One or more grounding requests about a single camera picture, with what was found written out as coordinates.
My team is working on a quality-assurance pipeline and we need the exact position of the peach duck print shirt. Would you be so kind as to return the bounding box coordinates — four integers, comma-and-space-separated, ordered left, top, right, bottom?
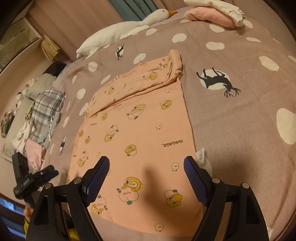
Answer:
68, 50, 202, 237

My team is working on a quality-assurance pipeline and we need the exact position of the yellow left sleeve forearm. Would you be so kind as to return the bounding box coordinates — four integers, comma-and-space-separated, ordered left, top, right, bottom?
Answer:
23, 218, 30, 239

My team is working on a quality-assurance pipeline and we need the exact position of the left hand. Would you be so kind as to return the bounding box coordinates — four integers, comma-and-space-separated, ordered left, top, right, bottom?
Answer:
23, 207, 34, 223

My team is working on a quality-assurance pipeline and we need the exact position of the pink cloth on pile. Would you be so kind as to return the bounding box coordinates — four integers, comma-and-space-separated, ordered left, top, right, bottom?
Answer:
25, 139, 46, 171

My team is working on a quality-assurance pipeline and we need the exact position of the grey plaid cloth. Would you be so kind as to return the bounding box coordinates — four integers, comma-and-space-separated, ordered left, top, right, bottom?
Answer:
30, 87, 65, 149

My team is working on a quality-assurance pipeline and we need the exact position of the beige pillow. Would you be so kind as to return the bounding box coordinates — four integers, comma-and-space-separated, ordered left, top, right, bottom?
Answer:
22, 73, 56, 100

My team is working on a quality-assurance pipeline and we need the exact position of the mauve polka dot blanket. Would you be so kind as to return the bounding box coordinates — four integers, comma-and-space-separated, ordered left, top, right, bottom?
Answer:
45, 18, 295, 240

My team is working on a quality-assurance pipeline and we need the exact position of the white goose plush toy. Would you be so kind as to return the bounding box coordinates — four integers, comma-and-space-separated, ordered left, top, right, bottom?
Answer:
76, 9, 177, 59

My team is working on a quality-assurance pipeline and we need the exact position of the teal curtain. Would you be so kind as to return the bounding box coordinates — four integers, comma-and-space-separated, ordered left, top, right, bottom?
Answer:
109, 0, 158, 22

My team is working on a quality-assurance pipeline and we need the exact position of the folded white garment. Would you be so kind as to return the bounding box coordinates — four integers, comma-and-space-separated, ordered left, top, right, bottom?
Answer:
184, 1, 245, 27

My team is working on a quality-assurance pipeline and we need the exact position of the folded pink garment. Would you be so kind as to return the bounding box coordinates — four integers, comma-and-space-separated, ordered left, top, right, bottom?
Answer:
184, 6, 236, 29

